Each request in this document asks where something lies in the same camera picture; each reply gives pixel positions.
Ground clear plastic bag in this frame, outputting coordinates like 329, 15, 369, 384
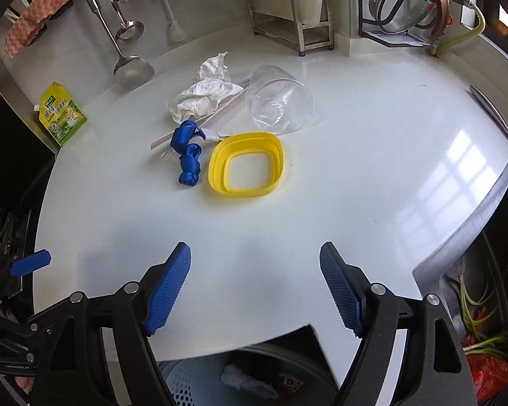
220, 365, 278, 400

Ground blue knotted plastic bag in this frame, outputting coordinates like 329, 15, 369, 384
170, 120, 206, 187

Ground yellow square plastic ring lid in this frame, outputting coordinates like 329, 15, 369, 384
207, 132, 284, 198

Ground clear plastic cup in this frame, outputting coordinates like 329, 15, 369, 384
246, 65, 315, 135

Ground white grid paper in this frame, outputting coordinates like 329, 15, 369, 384
168, 51, 243, 124

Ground grey perforated trash bin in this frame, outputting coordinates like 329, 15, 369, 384
158, 344, 338, 406

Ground steel sink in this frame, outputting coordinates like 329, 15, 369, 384
412, 83, 508, 406

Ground green onion scraps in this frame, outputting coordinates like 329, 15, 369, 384
458, 270, 508, 358

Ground yellow green seasoning pouch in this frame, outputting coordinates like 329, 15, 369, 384
34, 82, 87, 148

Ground red plastic bag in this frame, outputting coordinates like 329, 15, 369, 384
462, 333, 508, 404

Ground steel spatula hanging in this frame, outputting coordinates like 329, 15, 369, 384
86, 0, 155, 91

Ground steel ladle hanging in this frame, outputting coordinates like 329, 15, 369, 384
108, 0, 145, 43

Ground pink dish cloth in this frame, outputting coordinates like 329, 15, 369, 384
4, 0, 69, 59

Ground black dish drying rack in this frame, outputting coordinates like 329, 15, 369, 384
360, 0, 438, 47

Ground steel colander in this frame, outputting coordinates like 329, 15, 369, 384
368, 0, 442, 34

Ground white bottle brush blue top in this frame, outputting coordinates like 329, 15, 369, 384
160, 0, 187, 42

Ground steel cutting board rack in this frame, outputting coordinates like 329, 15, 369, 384
245, 0, 335, 57

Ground yellow gas hose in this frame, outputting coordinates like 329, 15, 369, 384
429, 0, 487, 57

